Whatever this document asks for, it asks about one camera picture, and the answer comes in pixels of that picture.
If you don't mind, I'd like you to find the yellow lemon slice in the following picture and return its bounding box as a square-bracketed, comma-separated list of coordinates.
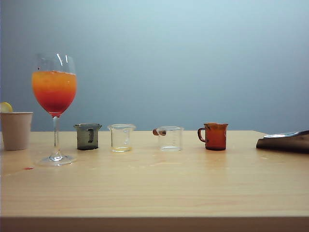
[0, 101, 14, 113]

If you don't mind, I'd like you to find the amber glass measuring cup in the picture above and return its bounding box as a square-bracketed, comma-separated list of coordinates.
[197, 122, 229, 151]

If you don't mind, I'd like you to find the smoky grey glass measuring cup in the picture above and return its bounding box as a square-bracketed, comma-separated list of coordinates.
[73, 123, 102, 151]

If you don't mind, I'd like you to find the white paper cup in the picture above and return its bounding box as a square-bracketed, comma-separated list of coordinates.
[0, 111, 34, 151]

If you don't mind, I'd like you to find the clear beaker with yellow residue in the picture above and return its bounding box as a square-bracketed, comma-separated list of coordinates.
[107, 124, 137, 153]

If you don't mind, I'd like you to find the wine glass with orange-red drink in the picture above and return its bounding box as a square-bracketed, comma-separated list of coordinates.
[31, 52, 78, 167]

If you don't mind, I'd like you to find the clear beaker with wooden handle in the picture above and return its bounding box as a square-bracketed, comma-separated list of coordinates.
[152, 126, 184, 152]

